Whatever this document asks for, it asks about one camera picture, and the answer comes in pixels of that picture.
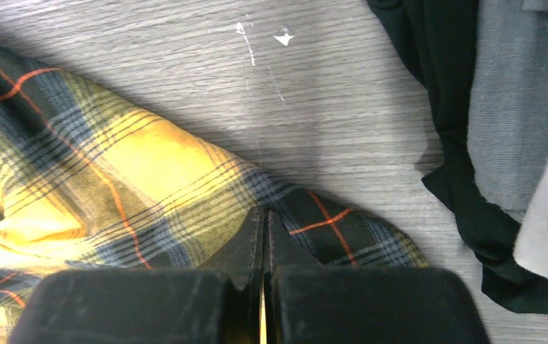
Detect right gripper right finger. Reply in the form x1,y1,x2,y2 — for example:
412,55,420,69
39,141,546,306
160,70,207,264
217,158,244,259
263,212,489,343

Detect yellow plaid flannel shirt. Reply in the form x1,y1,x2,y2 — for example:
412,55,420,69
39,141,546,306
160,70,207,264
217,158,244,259
0,45,427,343

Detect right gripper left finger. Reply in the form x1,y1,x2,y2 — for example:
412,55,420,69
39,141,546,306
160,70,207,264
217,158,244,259
9,208,265,343

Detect grey folded garment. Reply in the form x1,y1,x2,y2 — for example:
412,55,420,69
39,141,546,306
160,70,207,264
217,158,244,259
468,1,548,221

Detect black folded garment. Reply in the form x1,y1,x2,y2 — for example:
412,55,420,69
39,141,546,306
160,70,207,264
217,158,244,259
368,1,548,315

